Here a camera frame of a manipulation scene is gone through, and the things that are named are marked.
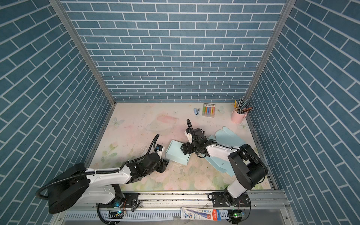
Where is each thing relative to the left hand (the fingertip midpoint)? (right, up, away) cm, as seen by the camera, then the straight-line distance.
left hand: (167, 161), depth 85 cm
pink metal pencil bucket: (+51, +26, +19) cm, 60 cm away
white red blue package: (+19, -21, -16) cm, 32 cm away
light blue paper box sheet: (+4, +5, +2) cm, 7 cm away
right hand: (+11, +9, +6) cm, 15 cm away
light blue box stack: (+40, +13, +15) cm, 44 cm away
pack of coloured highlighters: (+30, +33, +29) cm, 53 cm away
